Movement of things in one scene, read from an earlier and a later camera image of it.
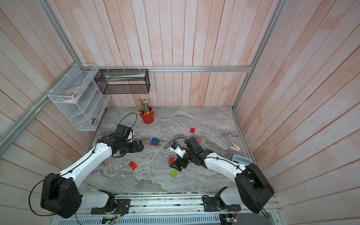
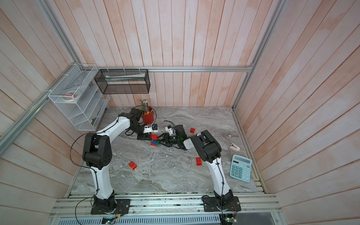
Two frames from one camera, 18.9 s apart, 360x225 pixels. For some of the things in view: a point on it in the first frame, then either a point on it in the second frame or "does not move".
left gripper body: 131,147 → 140,134
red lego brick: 171,160 → 154,137
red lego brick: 132,165 does not move
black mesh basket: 123,81 does not move
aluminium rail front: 187,205 does not move
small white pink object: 234,147 does not move
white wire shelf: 76,94 does not move
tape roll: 71,95 does not move
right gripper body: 184,162 → 171,140
